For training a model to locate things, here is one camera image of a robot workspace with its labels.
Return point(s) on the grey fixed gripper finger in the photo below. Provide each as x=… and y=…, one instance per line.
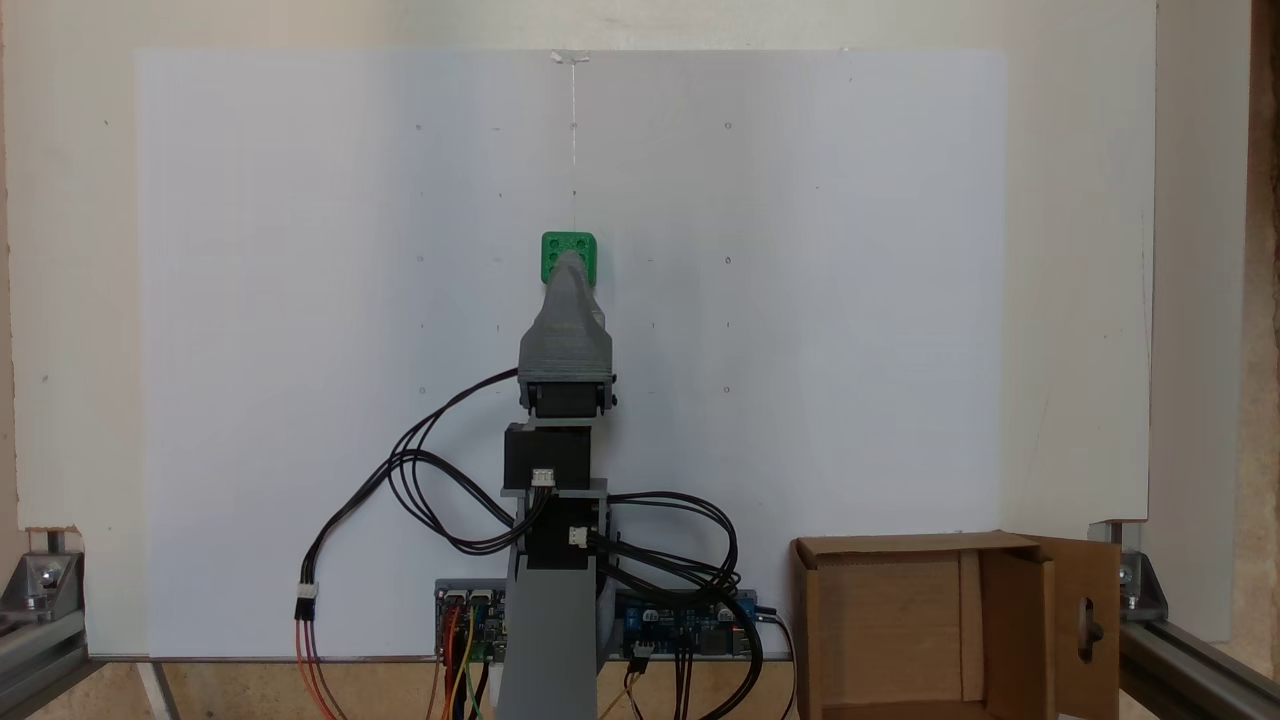
x=570, y=290

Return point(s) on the green dice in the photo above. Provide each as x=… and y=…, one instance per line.
x=555, y=248

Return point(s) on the clear tape strip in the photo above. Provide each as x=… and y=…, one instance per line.
x=570, y=58

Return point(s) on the blue circuit board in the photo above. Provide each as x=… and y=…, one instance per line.
x=665, y=630

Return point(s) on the open cardboard box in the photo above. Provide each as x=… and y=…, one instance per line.
x=890, y=630

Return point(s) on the metal corner bracket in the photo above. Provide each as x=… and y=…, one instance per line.
x=40, y=580
x=1135, y=580

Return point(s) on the aluminium profile rail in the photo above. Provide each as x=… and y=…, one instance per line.
x=35, y=660
x=1190, y=675

